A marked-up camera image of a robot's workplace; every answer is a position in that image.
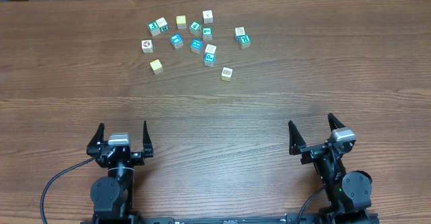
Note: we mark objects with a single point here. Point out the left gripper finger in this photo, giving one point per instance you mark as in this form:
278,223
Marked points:
98,136
147,144

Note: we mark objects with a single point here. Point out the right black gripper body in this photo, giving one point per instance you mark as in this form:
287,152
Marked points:
313,153

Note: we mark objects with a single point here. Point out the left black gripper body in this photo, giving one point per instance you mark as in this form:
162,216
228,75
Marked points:
137,157

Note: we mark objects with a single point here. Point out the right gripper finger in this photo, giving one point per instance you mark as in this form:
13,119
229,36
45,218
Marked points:
296,140
334,123

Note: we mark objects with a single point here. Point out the white block yellow side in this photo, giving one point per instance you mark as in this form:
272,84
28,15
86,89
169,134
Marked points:
226,74

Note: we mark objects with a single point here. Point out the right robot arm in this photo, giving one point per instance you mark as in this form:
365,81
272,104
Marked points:
348,193

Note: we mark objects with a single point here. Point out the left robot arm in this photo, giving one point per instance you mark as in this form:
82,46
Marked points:
112,195

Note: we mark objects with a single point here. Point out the white block red symbol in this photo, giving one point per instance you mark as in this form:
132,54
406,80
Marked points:
147,46

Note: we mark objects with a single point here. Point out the blue letter P block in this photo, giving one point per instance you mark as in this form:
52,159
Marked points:
209,59

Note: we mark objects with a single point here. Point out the blue block left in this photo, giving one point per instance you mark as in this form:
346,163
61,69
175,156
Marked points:
176,40

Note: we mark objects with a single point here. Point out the blue block middle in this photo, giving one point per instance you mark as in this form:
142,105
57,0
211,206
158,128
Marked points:
196,46

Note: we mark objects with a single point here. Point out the white patterned block middle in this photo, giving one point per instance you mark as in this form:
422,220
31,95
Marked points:
210,49

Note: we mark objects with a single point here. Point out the white patterned block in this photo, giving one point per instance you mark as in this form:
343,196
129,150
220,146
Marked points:
239,31
210,49

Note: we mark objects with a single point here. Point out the green wheelchair symbol block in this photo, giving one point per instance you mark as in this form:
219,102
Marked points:
154,28

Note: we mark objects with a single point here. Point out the white patterned block right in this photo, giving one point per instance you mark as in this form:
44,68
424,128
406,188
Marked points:
239,31

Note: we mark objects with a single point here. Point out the white block green side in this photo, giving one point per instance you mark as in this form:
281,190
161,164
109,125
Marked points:
162,24

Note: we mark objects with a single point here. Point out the yellow top block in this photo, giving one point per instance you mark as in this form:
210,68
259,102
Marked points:
181,22

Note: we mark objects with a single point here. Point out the green number four block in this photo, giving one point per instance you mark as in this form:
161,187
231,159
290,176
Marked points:
195,28

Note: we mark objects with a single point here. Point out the green number seven block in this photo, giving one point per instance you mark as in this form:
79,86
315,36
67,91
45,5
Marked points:
207,33

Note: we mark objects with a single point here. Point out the white block upper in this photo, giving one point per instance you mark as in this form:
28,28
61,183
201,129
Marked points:
207,17

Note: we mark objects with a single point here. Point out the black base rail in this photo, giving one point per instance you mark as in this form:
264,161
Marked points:
286,219

